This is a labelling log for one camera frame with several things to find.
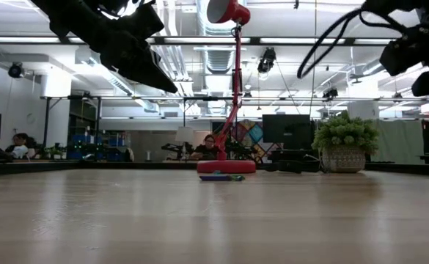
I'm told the blue eraser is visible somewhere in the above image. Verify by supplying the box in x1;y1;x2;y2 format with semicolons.
199;174;233;182

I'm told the green plant in patterned pot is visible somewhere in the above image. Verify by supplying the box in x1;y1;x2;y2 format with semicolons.
311;111;381;174

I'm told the black background gantry frame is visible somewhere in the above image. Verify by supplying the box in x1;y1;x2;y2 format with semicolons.
40;94;429;162

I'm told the shelf with blue bins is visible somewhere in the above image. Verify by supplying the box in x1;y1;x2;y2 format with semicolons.
67;132;131;162

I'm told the black lamp cable with switch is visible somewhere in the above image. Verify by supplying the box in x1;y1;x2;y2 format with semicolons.
268;153;325;174

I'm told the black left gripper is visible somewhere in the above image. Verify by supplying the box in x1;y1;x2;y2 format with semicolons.
89;0;178;94

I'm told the red desk lamp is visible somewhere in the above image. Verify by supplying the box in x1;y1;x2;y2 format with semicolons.
196;0;257;175

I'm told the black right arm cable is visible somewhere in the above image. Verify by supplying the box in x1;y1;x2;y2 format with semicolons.
296;7;417;80

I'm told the colourful patchwork quilt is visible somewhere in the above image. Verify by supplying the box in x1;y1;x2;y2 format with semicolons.
230;120;265;148

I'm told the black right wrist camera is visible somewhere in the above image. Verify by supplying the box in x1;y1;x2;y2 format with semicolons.
378;23;429;77

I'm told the black ceiling cable reel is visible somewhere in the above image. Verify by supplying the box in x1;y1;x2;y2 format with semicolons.
7;62;25;79

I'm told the pale green curtain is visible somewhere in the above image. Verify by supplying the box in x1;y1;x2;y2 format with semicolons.
373;119;426;165

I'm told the black monitor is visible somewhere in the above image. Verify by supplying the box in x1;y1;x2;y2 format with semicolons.
261;114;313;150

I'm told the person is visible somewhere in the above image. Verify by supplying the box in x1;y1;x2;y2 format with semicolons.
190;134;219;161
4;133;30;159

